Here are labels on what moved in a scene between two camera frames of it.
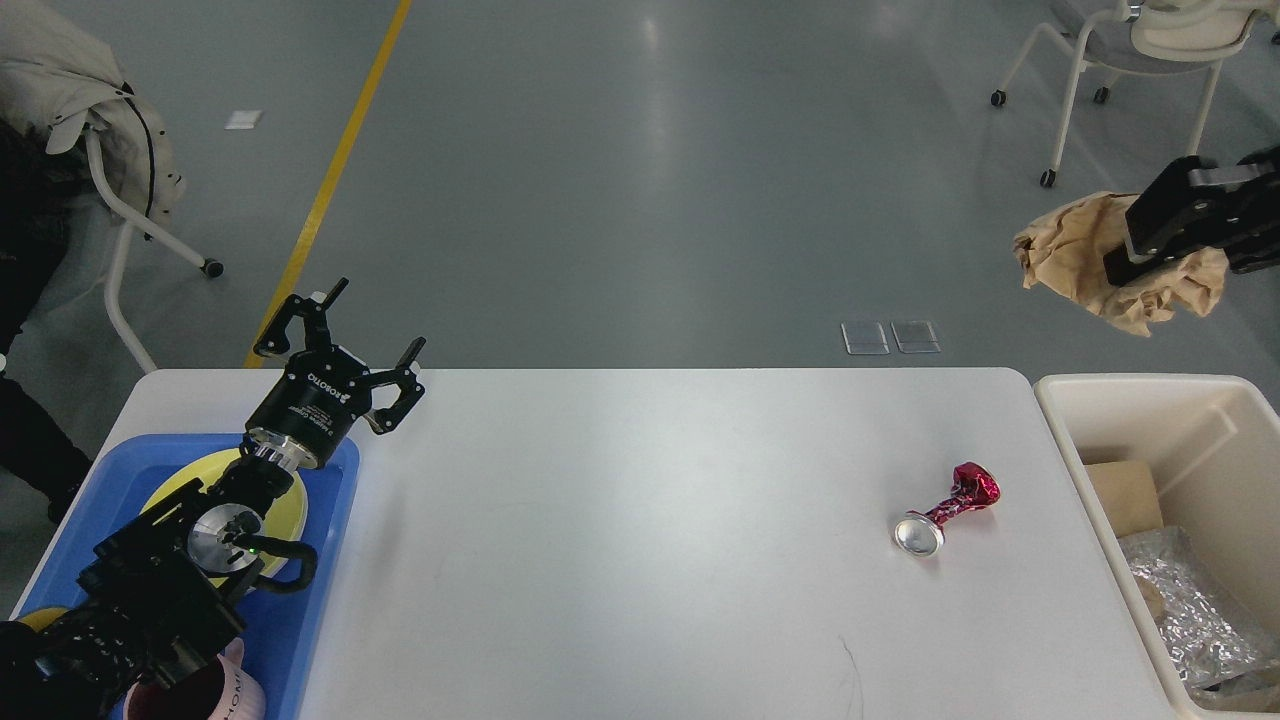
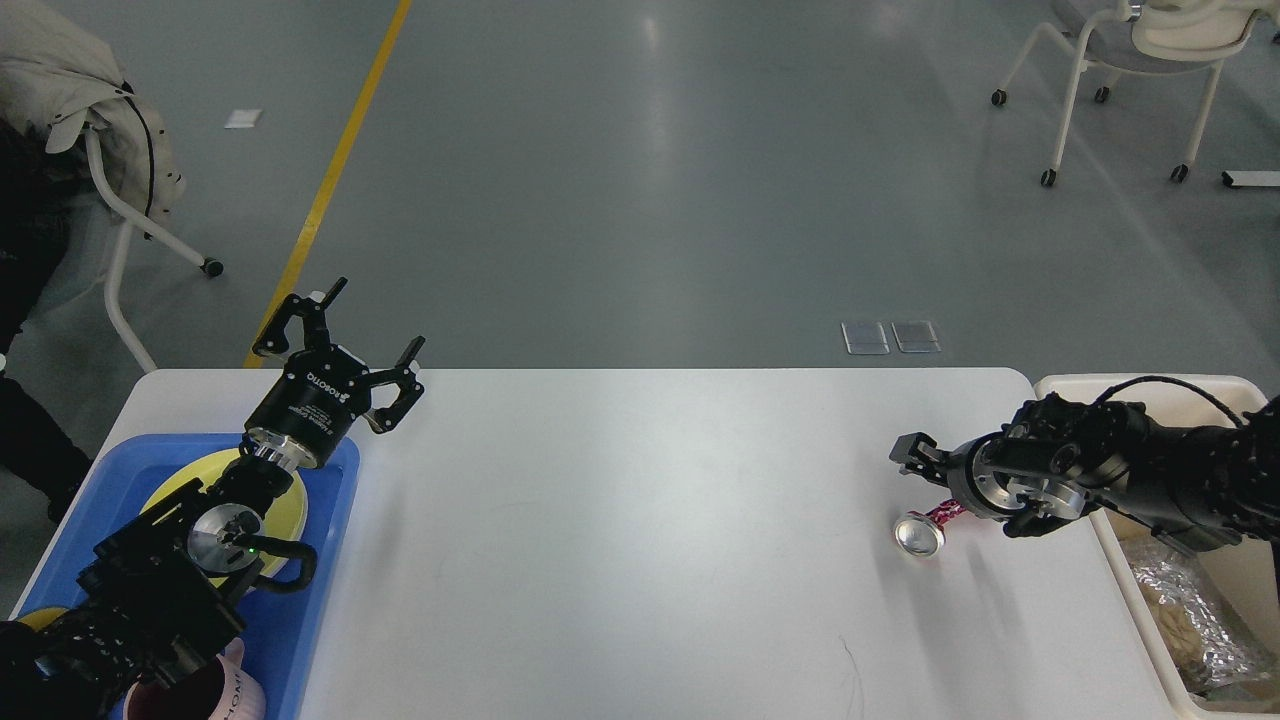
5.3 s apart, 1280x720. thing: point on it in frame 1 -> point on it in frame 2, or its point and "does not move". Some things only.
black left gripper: [304, 415] does not move
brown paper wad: [1064, 248] -> [1179, 623]
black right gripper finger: [1198, 203] -> [916, 454]
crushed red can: [921, 533] does not move
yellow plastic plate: [285, 521] does not move
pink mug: [243, 697] does not move
